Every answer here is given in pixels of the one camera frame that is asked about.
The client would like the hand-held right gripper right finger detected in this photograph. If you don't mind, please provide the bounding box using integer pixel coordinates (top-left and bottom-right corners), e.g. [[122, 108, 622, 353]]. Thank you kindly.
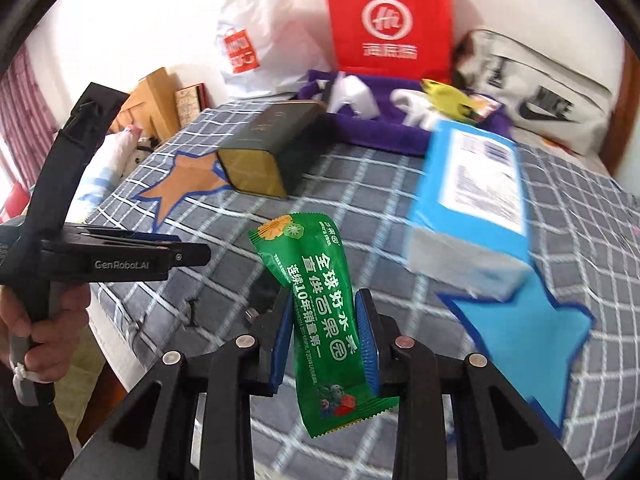
[[352, 287, 586, 480]]

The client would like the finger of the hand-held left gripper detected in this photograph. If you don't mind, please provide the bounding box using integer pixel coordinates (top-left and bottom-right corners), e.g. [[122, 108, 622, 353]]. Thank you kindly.
[[120, 240, 211, 267], [62, 225, 182, 248]]

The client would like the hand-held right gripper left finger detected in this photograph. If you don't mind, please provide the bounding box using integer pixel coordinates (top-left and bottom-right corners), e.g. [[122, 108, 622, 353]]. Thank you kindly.
[[60, 287, 296, 480]]

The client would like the green snack packet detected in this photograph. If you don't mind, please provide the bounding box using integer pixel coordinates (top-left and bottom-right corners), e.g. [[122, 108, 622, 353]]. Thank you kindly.
[[248, 213, 401, 440]]

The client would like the purple fleece towel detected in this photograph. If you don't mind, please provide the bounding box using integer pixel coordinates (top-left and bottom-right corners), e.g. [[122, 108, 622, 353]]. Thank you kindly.
[[297, 69, 513, 156]]

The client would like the white tissue sheet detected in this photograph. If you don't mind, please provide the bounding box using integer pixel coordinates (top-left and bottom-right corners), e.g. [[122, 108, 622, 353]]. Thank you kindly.
[[345, 85, 382, 122]]

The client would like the large white tissue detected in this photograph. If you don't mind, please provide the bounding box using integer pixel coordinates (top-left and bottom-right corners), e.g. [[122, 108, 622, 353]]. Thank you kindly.
[[390, 89, 443, 131]]

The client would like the yellow fabric pouch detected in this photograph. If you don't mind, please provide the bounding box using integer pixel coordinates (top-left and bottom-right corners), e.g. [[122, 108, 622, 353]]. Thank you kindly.
[[420, 79, 482, 125]]

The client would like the person's left hand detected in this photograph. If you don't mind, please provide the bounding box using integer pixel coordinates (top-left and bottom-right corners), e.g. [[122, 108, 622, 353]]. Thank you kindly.
[[0, 280, 93, 386]]

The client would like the white patterned pillow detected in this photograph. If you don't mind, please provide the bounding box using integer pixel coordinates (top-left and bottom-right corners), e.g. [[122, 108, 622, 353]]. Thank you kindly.
[[67, 125, 143, 226]]

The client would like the red box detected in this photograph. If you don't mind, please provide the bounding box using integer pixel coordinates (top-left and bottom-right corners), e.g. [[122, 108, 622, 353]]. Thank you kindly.
[[0, 182, 31, 221]]

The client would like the striped curtain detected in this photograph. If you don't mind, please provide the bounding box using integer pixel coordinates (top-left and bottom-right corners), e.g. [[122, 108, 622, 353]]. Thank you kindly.
[[0, 42, 58, 186]]

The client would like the wooden cabinet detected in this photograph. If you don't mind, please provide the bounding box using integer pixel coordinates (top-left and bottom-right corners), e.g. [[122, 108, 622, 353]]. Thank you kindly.
[[112, 67, 183, 143]]

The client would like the dark green tin box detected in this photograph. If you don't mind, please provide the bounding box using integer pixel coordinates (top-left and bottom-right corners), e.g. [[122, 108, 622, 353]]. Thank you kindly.
[[216, 100, 328, 198]]

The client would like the brown patterned box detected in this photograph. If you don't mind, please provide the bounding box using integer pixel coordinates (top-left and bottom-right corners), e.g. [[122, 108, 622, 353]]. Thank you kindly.
[[175, 84, 207, 128]]

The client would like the grey checked bed sheet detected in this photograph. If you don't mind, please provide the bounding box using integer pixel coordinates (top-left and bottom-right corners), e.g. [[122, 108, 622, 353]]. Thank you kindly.
[[82, 92, 640, 480]]

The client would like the blue tissue pack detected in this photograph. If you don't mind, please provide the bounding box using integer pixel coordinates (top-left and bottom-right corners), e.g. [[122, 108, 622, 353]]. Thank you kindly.
[[404, 119, 536, 301]]

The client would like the white plastic bag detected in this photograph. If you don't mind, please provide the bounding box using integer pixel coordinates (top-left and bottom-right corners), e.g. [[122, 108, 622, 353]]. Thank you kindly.
[[215, 0, 333, 98]]

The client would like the grey waist bag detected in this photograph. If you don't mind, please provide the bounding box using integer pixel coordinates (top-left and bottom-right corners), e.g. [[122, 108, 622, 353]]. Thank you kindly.
[[452, 29, 613, 157]]

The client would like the red paper bag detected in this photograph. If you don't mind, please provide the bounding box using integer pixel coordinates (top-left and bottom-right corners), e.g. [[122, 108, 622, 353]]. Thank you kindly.
[[320, 0, 456, 86]]

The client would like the wooden headboard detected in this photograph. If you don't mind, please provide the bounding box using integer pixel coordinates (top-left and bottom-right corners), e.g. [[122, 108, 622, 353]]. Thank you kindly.
[[600, 42, 640, 181]]

